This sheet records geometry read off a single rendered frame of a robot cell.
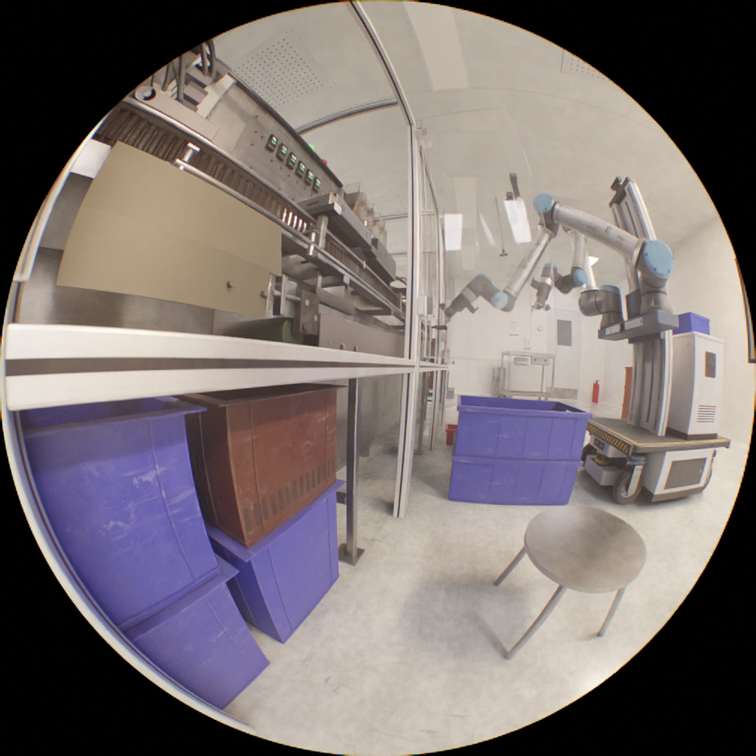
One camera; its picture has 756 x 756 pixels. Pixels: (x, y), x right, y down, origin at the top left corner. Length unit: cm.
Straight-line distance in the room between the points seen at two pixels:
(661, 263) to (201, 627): 151
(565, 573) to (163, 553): 56
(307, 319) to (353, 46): 209
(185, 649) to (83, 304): 69
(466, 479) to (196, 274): 107
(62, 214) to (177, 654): 50
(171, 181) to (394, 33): 200
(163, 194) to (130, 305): 51
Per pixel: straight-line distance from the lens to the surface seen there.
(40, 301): 75
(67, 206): 38
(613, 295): 177
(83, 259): 24
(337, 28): 221
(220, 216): 32
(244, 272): 31
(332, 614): 68
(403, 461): 89
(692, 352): 158
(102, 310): 75
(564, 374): 631
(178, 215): 28
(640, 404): 175
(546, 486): 119
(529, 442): 108
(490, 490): 113
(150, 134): 52
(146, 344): 17
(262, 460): 35
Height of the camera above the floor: 58
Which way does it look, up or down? 3 degrees down
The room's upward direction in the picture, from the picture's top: 3 degrees clockwise
